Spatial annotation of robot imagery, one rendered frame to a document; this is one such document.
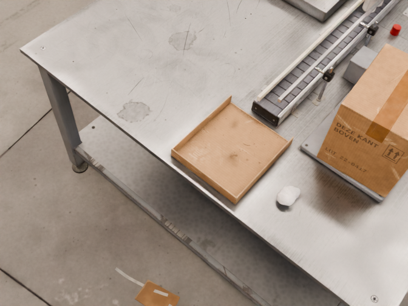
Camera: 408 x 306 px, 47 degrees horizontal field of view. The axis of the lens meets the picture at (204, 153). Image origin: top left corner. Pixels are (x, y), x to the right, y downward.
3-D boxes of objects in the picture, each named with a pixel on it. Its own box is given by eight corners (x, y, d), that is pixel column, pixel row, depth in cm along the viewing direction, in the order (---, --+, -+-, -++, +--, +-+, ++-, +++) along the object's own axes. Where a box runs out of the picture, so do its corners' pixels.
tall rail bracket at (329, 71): (307, 88, 169) (319, 56, 155) (324, 99, 166) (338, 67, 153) (302, 94, 167) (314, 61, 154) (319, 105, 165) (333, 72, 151)
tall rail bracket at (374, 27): (350, 45, 182) (364, 11, 168) (366, 54, 180) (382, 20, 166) (345, 50, 181) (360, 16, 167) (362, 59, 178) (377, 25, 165)
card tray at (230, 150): (229, 101, 164) (231, 94, 160) (291, 143, 155) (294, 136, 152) (170, 155, 150) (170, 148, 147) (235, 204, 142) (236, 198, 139)
